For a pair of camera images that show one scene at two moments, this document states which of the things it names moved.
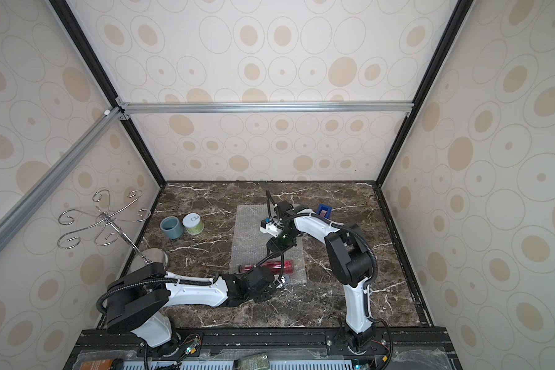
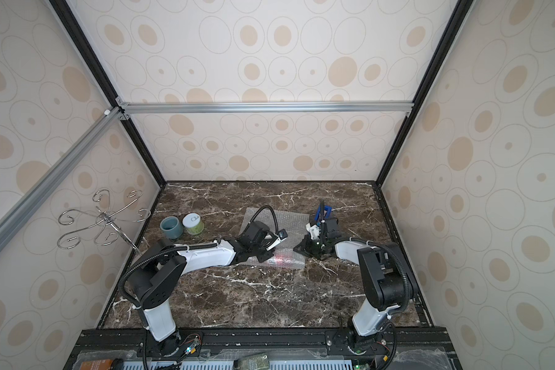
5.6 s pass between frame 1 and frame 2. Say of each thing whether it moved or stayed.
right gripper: moved
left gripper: moved
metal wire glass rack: stayed
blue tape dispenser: stayed
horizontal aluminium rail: stayed
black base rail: stayed
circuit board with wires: stayed
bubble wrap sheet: moved
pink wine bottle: moved
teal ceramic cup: stayed
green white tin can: stayed
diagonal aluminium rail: stayed
